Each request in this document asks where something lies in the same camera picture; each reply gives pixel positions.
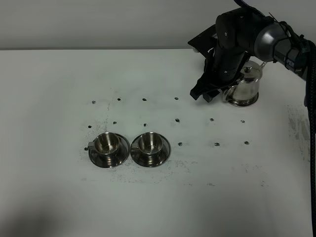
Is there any right stainless steel saucer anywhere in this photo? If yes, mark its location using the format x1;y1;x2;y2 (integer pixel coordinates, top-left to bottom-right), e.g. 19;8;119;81
130;134;171;167

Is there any stainless steel teacup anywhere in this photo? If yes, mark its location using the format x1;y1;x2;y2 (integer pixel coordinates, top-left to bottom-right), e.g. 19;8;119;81
131;131;163;156
87;132;120;156

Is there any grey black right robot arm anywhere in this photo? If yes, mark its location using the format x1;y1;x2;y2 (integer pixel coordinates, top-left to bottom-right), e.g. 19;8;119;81
188;6;316;102

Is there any left stainless steel saucer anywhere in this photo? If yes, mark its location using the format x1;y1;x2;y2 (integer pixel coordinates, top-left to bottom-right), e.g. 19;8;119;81
88;133;130;168

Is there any stainless steel saucer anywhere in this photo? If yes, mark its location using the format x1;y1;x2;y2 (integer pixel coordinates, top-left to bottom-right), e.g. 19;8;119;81
130;134;171;167
88;133;130;168

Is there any stainless steel teapot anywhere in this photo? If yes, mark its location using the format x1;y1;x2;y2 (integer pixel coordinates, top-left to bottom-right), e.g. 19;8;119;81
222;60;267;107

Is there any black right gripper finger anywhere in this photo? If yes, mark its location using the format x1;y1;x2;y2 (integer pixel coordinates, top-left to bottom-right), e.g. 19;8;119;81
190;74;209;100
202;87;220;103

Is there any left stainless steel teacup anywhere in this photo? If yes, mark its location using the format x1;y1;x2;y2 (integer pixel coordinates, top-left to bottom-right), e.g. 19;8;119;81
87;132;120;156

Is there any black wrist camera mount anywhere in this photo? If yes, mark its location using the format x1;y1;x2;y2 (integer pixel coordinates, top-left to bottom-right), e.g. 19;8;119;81
188;25;217;58

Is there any right stainless steel teacup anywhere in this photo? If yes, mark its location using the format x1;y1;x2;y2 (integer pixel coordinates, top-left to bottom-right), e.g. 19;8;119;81
131;131;163;156

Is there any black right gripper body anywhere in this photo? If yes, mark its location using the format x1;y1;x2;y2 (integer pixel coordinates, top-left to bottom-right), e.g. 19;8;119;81
204;11;248;84

